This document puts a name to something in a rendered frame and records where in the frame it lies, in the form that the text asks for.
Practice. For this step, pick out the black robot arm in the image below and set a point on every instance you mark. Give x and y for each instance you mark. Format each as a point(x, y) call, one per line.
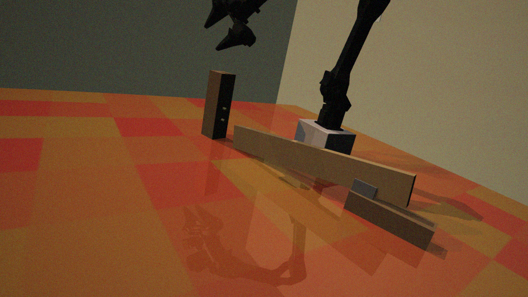
point(334, 84)

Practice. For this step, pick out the long brown wooden rail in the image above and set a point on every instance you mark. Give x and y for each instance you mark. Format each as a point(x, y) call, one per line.
point(393, 185)

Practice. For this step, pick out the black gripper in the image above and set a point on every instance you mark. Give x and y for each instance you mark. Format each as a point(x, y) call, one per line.
point(240, 34)

